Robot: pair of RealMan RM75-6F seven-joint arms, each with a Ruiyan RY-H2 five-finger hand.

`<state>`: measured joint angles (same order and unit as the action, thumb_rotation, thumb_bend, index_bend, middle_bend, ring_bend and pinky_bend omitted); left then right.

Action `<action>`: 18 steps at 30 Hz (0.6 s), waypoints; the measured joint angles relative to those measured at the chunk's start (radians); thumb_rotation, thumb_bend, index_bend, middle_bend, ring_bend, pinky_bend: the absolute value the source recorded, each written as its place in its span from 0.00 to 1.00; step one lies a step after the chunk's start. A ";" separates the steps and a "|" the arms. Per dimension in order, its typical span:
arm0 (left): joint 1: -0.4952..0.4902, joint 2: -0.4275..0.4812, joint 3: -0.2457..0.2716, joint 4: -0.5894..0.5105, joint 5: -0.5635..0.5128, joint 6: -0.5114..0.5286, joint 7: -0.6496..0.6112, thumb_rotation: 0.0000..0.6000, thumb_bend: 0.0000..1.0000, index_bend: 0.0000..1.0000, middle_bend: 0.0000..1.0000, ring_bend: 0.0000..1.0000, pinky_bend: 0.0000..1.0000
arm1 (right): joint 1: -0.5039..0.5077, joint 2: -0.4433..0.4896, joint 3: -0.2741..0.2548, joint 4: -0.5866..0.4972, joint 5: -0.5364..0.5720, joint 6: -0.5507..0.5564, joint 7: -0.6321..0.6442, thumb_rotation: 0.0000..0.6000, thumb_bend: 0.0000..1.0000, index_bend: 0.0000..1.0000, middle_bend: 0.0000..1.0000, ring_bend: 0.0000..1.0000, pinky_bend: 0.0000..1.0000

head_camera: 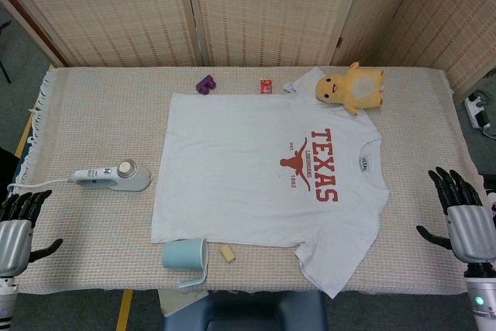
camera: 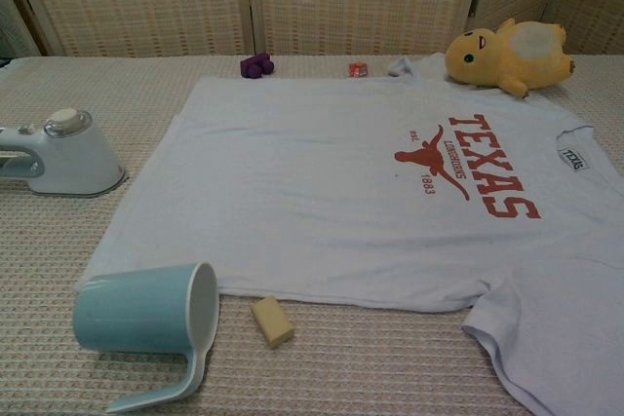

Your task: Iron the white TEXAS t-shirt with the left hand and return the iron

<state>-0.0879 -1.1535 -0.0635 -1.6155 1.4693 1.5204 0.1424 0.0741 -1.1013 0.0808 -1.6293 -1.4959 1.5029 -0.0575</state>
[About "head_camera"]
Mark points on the woven folding screen panel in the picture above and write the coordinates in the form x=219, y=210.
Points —
x=461, y=17
x=383, y=17
x=267, y=9
x=108, y=9

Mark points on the light blue plastic mug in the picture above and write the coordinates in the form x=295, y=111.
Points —
x=182, y=253

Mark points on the yellow plush toy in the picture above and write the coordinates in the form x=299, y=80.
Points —
x=360, y=88

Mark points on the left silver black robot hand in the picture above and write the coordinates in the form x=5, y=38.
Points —
x=15, y=242

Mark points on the beige rectangular eraser block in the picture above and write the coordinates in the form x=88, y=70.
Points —
x=228, y=253

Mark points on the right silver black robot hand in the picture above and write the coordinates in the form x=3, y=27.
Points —
x=472, y=234

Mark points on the red snack packet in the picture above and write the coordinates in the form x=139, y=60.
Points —
x=266, y=87

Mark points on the purple plastic block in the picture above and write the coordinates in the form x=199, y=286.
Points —
x=204, y=86

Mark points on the blue padded robot base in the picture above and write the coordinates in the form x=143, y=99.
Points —
x=248, y=311

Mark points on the white power strip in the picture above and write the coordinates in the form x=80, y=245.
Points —
x=477, y=110

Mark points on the white Texas print T-shirt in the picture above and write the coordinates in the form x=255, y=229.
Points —
x=232, y=172

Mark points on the white flat board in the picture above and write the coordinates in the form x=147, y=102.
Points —
x=174, y=302

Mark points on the white handheld steam iron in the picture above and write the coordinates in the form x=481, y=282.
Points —
x=116, y=178

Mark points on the black bulky object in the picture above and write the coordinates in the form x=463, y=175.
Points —
x=7, y=168

